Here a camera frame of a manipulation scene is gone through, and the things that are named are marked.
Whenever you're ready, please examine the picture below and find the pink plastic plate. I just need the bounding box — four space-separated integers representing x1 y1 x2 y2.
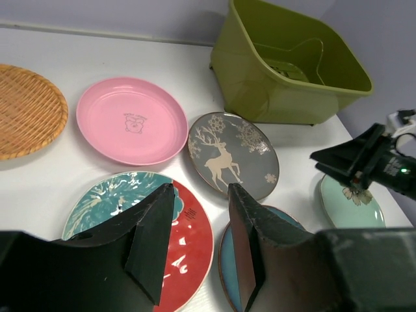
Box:
76 77 189 166

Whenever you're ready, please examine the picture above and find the grey deer plate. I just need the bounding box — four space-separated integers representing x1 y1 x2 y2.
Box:
187 112 280 200

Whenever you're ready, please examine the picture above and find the woven bamboo tray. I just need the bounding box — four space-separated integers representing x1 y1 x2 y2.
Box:
1 64 68 161

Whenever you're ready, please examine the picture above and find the green plastic bin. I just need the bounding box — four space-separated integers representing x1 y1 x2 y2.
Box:
210 1 372 125

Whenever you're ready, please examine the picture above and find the mint green flower plate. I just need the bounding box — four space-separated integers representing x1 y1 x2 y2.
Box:
319 175 385 228

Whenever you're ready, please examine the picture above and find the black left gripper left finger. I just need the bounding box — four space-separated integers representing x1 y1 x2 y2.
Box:
1 183 175 311

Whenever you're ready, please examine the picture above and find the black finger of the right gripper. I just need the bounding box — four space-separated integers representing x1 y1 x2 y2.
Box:
309 123 390 189

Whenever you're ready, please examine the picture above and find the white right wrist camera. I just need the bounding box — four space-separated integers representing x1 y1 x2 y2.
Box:
387 109 415 137

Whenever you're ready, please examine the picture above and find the red and teal plate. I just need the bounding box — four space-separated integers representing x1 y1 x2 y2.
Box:
62 171 214 311

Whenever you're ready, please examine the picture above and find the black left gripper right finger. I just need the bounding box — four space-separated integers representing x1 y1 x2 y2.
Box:
227 183 415 311

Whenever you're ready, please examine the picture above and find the dark blue glazed plate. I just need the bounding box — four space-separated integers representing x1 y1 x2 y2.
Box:
218 207 291 311

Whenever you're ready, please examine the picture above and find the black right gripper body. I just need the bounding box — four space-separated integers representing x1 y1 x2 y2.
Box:
369 151 415 198

